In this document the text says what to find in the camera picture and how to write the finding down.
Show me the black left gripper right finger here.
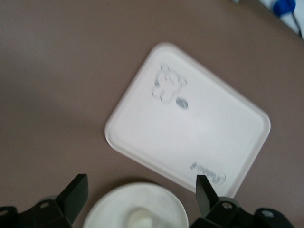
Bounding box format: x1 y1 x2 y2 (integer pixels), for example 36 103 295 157
189 174 256 228

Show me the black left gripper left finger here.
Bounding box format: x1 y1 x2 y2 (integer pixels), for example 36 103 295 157
20 173 89 228

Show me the round cream plate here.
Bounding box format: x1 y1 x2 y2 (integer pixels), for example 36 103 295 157
83 182 190 228

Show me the small white bun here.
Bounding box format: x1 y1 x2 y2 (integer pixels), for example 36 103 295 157
125 206 153 228

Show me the cream rabbit print tray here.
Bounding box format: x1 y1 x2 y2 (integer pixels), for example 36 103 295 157
104 42 272 199

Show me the blue round plug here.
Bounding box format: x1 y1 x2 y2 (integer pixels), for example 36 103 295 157
272 0 297 13

